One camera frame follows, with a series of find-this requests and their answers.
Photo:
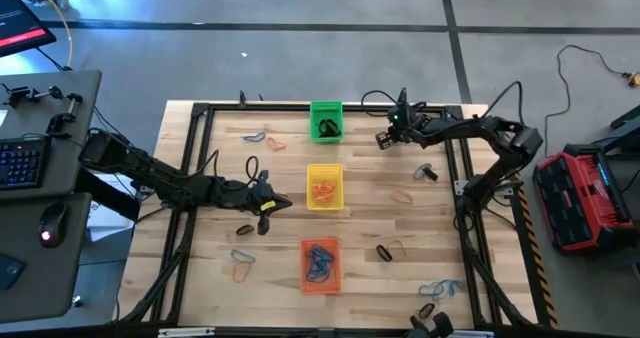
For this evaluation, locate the orange plastic basket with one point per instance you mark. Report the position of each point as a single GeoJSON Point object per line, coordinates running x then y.
{"type": "Point", "coordinates": [306, 289]}

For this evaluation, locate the small metal bolt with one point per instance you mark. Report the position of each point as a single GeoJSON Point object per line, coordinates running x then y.
{"type": "Point", "coordinates": [76, 301]}

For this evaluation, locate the red black tool case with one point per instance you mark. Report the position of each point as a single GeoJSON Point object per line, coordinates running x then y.
{"type": "Point", "coordinates": [575, 203]}

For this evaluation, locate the black desk clamp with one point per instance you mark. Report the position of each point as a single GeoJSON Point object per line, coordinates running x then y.
{"type": "Point", "coordinates": [62, 120]}
{"type": "Point", "coordinates": [30, 94]}

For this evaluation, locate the white paper sheet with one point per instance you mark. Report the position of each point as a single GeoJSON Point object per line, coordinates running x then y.
{"type": "Point", "coordinates": [107, 223]}

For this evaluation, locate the silver metal bracket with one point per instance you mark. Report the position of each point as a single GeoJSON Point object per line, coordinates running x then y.
{"type": "Point", "coordinates": [470, 334]}
{"type": "Point", "coordinates": [185, 332]}

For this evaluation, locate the yellow black hazard strip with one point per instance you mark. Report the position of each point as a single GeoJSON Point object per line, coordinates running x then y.
{"type": "Point", "coordinates": [543, 278]}

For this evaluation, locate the black computer monitor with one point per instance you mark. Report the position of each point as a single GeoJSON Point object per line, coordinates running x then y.
{"type": "Point", "coordinates": [20, 23]}

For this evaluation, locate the black computer mouse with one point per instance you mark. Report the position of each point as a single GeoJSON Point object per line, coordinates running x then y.
{"type": "Point", "coordinates": [52, 223]}

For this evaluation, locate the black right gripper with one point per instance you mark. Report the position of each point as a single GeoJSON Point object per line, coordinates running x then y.
{"type": "Point", "coordinates": [412, 128]}

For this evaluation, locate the black rubber band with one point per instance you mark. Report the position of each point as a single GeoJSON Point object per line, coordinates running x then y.
{"type": "Point", "coordinates": [324, 128]}
{"type": "Point", "coordinates": [239, 230]}
{"type": "Point", "coordinates": [425, 309]}
{"type": "Point", "coordinates": [330, 133]}
{"type": "Point", "coordinates": [432, 174]}
{"type": "Point", "coordinates": [378, 253]}
{"type": "Point", "coordinates": [335, 129]}

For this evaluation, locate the silver mounting plate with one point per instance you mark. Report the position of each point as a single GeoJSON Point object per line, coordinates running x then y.
{"type": "Point", "coordinates": [460, 187]}

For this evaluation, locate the black stand base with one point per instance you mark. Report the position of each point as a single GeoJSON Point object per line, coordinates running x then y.
{"type": "Point", "coordinates": [625, 128]}

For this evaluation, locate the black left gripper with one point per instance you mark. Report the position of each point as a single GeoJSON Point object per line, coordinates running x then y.
{"type": "Point", "coordinates": [237, 195]}

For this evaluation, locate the black backlit keyboard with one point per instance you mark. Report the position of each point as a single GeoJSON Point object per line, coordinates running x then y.
{"type": "Point", "coordinates": [20, 163]}

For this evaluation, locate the dark flat device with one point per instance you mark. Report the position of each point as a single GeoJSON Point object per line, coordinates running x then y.
{"type": "Point", "coordinates": [9, 270]}

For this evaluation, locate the green plastic basket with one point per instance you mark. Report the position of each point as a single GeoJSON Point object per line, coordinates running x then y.
{"type": "Point", "coordinates": [316, 108]}

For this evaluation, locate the black desk beam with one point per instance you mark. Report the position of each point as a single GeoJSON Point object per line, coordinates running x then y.
{"type": "Point", "coordinates": [107, 195]}

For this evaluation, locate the black aluminium table frame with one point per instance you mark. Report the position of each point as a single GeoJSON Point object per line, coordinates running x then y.
{"type": "Point", "coordinates": [250, 107]}

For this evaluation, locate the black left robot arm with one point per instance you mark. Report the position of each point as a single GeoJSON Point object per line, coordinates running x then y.
{"type": "Point", "coordinates": [145, 170]}

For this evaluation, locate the orange rubber band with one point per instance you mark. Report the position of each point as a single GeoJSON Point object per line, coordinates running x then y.
{"type": "Point", "coordinates": [277, 145]}
{"type": "Point", "coordinates": [402, 196]}
{"type": "Point", "coordinates": [404, 248]}
{"type": "Point", "coordinates": [284, 195]}
{"type": "Point", "coordinates": [327, 195]}
{"type": "Point", "coordinates": [320, 188]}
{"type": "Point", "coordinates": [322, 198]}
{"type": "Point", "coordinates": [241, 273]}

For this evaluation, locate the grey desk top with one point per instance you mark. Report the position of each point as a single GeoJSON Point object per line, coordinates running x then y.
{"type": "Point", "coordinates": [65, 178]}
{"type": "Point", "coordinates": [50, 278]}

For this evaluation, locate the yellow plastic basket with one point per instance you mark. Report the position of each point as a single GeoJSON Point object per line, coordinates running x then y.
{"type": "Point", "coordinates": [312, 170]}

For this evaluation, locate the blue items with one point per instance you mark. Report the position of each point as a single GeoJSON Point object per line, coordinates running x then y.
{"type": "Point", "coordinates": [320, 265]}

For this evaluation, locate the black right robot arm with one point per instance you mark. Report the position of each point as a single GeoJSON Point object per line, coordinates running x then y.
{"type": "Point", "coordinates": [500, 130]}

